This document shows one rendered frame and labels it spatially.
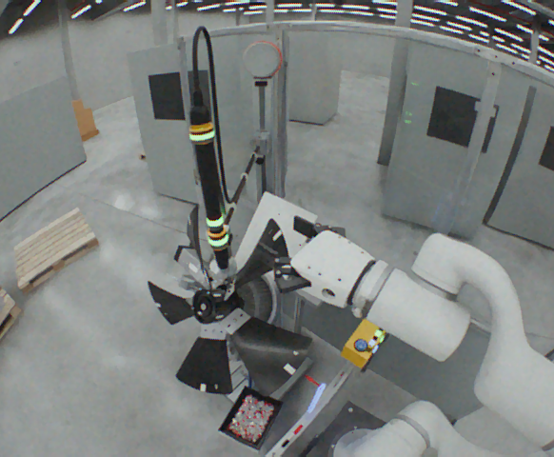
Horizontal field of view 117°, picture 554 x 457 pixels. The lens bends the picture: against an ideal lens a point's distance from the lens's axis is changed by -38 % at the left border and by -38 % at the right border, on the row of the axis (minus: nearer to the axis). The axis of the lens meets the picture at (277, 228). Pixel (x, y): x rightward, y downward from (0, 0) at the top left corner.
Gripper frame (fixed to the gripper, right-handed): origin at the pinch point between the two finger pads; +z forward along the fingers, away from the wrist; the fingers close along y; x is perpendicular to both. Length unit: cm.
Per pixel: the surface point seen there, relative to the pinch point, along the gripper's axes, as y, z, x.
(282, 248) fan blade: 15.5, 12.4, -21.7
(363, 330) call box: 30, -15, -58
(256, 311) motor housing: 9, 19, -53
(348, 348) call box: 21, -15, -59
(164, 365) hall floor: -30, 90, -166
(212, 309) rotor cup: -4.0, 24.6, -42.6
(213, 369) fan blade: -15, 18, -65
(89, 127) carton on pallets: 120, 843, -140
